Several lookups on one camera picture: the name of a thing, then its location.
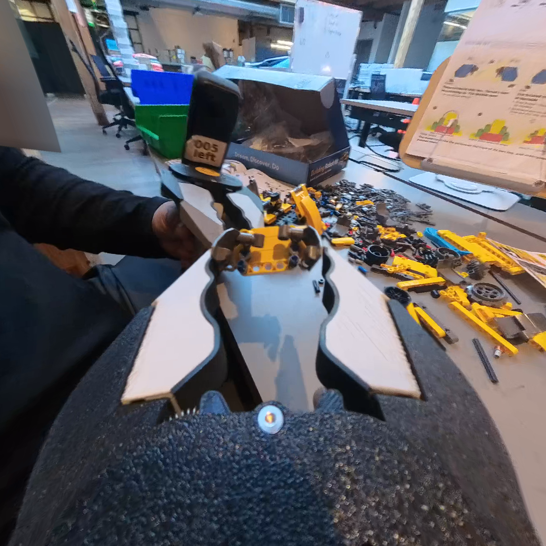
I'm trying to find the white stand base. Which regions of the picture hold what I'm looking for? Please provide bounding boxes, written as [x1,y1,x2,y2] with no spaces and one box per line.
[409,171,522,212]

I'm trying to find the grey toy wheel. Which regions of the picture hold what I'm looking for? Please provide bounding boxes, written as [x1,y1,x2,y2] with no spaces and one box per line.
[466,282,508,308]

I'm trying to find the blue curved toy panel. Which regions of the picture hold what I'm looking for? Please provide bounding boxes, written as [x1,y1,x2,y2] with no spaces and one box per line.
[423,227,461,257]

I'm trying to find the person's legs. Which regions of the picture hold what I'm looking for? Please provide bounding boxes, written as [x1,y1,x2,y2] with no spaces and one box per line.
[83,256,188,342]

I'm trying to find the long black toy axle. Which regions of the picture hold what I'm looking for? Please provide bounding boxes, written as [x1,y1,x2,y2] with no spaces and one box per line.
[471,338,499,384]

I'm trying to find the yellow and grey brick assembly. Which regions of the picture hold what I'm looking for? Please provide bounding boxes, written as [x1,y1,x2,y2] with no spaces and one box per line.
[211,225,324,276]

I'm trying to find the printed instruction booklet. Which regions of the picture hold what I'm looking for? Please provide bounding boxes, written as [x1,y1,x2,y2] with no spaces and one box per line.
[486,239,546,288]

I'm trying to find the black cable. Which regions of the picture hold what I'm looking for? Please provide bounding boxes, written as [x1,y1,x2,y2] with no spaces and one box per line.
[348,128,406,173]

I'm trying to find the person's torso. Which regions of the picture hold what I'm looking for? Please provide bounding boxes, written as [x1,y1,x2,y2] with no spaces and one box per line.
[0,205,141,542]

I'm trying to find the black office chair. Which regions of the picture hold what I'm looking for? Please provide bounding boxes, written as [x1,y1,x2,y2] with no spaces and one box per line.
[70,40,148,150]

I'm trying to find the whiteboard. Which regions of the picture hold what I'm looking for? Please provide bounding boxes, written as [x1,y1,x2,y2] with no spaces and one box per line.
[290,0,363,79]

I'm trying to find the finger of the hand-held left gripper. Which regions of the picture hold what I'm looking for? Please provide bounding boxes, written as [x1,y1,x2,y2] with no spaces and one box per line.
[178,183,225,251]
[227,189,266,230]

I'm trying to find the grey desk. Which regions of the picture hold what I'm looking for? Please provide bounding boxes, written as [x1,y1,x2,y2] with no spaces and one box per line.
[164,158,546,542]

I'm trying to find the white punched card sheet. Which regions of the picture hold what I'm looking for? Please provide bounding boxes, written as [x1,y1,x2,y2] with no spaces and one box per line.
[232,168,299,193]

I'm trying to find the pile of loose toy bricks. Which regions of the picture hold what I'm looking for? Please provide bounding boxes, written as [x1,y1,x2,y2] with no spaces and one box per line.
[320,179,546,357]

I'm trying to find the wooden board with instruction sheet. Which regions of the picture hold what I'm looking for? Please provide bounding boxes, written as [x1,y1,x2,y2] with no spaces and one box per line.
[399,0,546,197]

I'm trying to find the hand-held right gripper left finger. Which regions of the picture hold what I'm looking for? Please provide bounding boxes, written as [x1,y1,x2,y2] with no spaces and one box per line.
[121,249,229,406]

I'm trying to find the partly built yellow toy vehicle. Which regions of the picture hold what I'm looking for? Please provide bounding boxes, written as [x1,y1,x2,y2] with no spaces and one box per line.
[260,183,329,233]

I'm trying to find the green plastic bin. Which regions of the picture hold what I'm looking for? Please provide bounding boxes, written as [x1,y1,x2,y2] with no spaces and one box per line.
[134,104,190,159]

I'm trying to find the dark blue cardboard box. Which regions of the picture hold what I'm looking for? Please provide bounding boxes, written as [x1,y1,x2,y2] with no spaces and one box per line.
[213,65,351,186]

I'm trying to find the clear plastic bags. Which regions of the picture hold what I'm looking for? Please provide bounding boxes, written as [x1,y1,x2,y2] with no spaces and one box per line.
[232,81,335,163]

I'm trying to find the blue plastic bin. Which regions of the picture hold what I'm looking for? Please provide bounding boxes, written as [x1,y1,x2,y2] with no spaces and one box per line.
[130,68,195,105]

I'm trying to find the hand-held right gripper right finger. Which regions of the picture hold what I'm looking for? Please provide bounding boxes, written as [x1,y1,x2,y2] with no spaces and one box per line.
[317,247,423,399]

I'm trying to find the background office desk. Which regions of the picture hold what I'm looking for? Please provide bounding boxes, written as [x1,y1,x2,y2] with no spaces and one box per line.
[339,97,421,148]

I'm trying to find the wooden pillar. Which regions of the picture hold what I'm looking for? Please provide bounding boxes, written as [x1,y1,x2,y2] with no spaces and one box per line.
[392,0,427,69]

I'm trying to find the person's left hand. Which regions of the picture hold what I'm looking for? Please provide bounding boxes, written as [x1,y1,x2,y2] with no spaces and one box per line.
[151,200,210,267]

